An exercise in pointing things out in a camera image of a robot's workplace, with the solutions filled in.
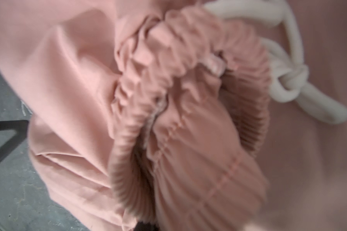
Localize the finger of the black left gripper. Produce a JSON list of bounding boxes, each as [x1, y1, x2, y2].
[[0, 119, 29, 174]]

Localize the pink drawstring shorts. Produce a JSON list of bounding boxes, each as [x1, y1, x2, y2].
[[0, 1, 347, 231]]

